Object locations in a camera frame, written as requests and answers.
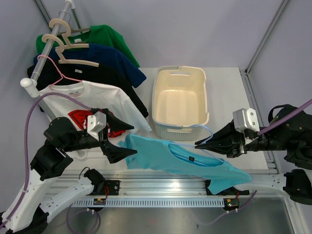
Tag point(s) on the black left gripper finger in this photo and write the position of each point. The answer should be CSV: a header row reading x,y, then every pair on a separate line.
x,y
114,153
115,127

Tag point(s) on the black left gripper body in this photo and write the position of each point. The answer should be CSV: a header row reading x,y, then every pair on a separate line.
x,y
87,140

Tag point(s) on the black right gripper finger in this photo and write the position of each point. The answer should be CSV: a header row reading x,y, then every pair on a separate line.
x,y
217,146
223,137

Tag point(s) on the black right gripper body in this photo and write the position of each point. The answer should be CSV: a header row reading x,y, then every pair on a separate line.
x,y
241,144

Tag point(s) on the blue wire hanger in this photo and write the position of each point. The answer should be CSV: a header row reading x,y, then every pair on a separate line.
x,y
204,141

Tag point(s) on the white red print t shirt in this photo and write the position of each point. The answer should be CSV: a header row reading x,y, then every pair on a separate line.
x,y
94,95

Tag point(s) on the light blue t shirt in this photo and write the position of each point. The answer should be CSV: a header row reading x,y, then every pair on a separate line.
x,y
163,155

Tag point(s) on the pink wire hanger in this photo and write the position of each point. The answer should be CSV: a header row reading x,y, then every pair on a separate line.
x,y
62,76

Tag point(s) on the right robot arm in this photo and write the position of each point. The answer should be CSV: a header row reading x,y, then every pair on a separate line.
x,y
289,130

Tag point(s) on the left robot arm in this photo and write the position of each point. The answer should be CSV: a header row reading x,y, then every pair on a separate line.
x,y
29,214

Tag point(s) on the navy blue t shirt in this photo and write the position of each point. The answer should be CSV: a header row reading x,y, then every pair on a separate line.
x,y
132,74

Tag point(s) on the black t shirt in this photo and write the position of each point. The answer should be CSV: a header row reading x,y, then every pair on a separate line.
x,y
109,80

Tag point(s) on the green t shirt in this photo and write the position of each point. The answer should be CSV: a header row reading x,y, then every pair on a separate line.
x,y
109,36

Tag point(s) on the beige wooden hanger front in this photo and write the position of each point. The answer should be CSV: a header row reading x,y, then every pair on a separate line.
x,y
62,60

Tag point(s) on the beige wooden hanger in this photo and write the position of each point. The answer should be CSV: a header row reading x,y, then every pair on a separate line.
x,y
64,45
67,27
62,60

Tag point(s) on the beige wooden hanger rear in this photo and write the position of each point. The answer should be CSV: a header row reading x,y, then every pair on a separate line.
x,y
67,27

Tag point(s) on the beige wooden hanger middle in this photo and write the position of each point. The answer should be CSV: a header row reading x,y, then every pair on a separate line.
x,y
64,45

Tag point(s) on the cream plastic laundry basket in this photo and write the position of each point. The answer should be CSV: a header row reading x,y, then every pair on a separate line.
x,y
179,103

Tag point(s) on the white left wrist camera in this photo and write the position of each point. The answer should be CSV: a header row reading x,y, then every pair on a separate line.
x,y
95,124

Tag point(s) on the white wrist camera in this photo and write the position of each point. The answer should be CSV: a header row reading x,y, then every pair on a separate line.
x,y
245,119
95,124

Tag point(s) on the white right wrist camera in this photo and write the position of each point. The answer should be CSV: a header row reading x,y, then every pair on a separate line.
x,y
245,119

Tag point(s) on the aluminium mounting rail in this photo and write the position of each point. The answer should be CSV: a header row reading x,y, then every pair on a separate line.
x,y
147,183

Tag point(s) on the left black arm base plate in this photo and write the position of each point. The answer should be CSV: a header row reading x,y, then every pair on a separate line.
x,y
111,188

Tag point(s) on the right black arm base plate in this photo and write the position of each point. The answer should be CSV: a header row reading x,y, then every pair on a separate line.
x,y
227,192

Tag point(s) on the aluminium frame post right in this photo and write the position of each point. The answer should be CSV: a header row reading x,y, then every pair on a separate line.
x,y
268,34

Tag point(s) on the aluminium frame post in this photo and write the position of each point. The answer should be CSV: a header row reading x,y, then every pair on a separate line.
x,y
268,34
68,10

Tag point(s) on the white slotted cable duct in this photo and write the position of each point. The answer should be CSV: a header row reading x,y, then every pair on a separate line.
x,y
149,202

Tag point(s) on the grey metal clothes rail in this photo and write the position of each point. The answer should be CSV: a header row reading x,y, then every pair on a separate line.
x,y
29,83

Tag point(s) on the aluminium frame post left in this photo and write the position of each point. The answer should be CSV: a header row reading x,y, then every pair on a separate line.
x,y
68,10

